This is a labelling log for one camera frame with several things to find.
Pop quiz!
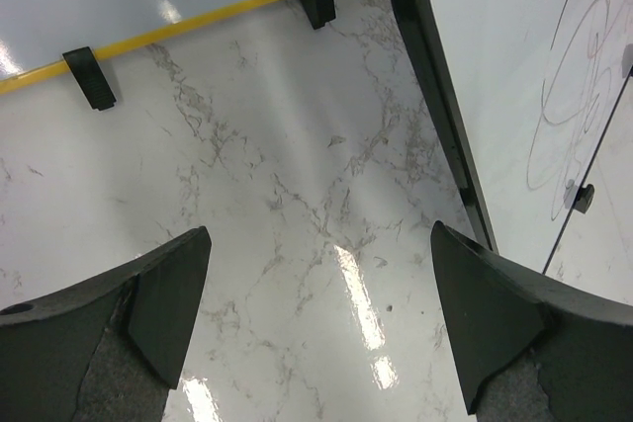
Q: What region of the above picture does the black stand foot of black board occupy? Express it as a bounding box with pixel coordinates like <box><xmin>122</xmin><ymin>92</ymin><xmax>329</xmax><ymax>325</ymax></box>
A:
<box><xmin>573</xmin><ymin>184</ymin><xmax>595</xmax><ymax>214</ymax></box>

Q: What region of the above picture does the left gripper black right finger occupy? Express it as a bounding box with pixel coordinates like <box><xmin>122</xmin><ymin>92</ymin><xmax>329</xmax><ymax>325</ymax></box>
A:
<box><xmin>430</xmin><ymin>221</ymin><xmax>632</xmax><ymax>421</ymax></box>

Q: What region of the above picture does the black-framed whiteboard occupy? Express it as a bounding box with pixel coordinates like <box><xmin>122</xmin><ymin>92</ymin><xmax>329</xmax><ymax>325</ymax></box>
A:
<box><xmin>391</xmin><ymin>0</ymin><xmax>632</xmax><ymax>271</ymax></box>

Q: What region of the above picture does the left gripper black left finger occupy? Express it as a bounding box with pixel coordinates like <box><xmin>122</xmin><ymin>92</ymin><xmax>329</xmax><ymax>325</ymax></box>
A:
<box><xmin>1</xmin><ymin>226</ymin><xmax>212</xmax><ymax>421</ymax></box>

